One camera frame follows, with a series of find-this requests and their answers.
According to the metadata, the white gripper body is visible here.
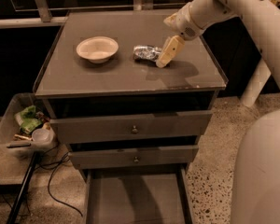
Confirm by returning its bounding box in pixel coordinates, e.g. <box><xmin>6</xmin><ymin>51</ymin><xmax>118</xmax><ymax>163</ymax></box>
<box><xmin>173</xmin><ymin>3</ymin><xmax>204</xmax><ymax>40</ymax></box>

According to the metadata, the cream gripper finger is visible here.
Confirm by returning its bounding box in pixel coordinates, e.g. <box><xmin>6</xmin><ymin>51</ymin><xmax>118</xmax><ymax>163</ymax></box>
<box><xmin>163</xmin><ymin>13</ymin><xmax>177</xmax><ymax>27</ymax></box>
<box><xmin>156</xmin><ymin>35</ymin><xmax>185</xmax><ymax>68</ymax></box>

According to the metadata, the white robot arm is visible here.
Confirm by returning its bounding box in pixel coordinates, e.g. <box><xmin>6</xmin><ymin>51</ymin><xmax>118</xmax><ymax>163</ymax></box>
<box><xmin>157</xmin><ymin>0</ymin><xmax>280</xmax><ymax>224</ymax></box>

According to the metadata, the grey top drawer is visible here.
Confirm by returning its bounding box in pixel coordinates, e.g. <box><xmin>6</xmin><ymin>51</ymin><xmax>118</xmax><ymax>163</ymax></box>
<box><xmin>50</xmin><ymin>110</ymin><xmax>212</xmax><ymax>144</ymax></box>

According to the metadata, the grey drawer cabinet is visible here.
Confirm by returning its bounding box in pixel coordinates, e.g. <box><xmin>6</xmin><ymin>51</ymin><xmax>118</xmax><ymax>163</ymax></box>
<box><xmin>33</xmin><ymin>8</ymin><xmax>229</xmax><ymax>182</ymax></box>

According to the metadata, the brass top drawer knob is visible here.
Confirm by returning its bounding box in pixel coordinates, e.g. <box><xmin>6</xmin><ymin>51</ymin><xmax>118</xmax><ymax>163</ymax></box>
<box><xmin>132</xmin><ymin>125</ymin><xmax>139</xmax><ymax>134</ymax></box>

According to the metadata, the grey middle drawer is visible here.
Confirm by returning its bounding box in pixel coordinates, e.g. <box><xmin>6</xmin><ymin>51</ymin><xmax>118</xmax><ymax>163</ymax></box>
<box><xmin>69</xmin><ymin>146</ymin><xmax>199</xmax><ymax>170</ymax></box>

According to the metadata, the grey open bottom drawer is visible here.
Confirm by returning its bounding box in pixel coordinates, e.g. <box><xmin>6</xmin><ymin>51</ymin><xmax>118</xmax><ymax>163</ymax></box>
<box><xmin>83</xmin><ymin>164</ymin><xmax>194</xmax><ymax>224</ymax></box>

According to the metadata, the metal window railing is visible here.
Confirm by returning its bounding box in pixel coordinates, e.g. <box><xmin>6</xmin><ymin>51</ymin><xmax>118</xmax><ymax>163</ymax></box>
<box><xmin>0</xmin><ymin>0</ymin><xmax>280</xmax><ymax>30</ymax></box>

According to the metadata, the white paper bowl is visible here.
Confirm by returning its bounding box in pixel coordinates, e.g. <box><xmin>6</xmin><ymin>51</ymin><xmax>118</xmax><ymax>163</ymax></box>
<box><xmin>76</xmin><ymin>36</ymin><xmax>119</xmax><ymax>63</ymax></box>

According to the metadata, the white diagonal pole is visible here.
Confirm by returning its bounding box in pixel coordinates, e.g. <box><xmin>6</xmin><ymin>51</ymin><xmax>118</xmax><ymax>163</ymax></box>
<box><xmin>240</xmin><ymin>59</ymin><xmax>271</xmax><ymax>107</ymax></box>

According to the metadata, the clear plastic cup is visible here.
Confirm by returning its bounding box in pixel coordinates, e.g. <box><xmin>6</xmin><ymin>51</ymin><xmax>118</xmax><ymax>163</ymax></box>
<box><xmin>32</xmin><ymin>128</ymin><xmax>49</xmax><ymax>142</ymax></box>

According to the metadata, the green snack bag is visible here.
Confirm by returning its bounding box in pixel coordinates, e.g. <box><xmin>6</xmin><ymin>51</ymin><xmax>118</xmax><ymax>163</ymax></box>
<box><xmin>14</xmin><ymin>105</ymin><xmax>42</xmax><ymax>134</ymax></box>

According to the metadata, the clear plastic bin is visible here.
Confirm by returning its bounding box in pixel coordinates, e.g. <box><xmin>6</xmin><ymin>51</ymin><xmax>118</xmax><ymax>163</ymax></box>
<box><xmin>0</xmin><ymin>93</ymin><xmax>57</xmax><ymax>158</ymax></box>

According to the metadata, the black metal stand leg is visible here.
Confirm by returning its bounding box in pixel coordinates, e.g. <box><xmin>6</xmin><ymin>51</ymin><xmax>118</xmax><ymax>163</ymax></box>
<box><xmin>7</xmin><ymin>152</ymin><xmax>40</xmax><ymax>224</ymax></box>

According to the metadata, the black cable on floor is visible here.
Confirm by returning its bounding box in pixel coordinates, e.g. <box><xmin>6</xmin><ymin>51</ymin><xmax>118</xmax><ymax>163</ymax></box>
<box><xmin>34</xmin><ymin>142</ymin><xmax>84</xmax><ymax>217</ymax></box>

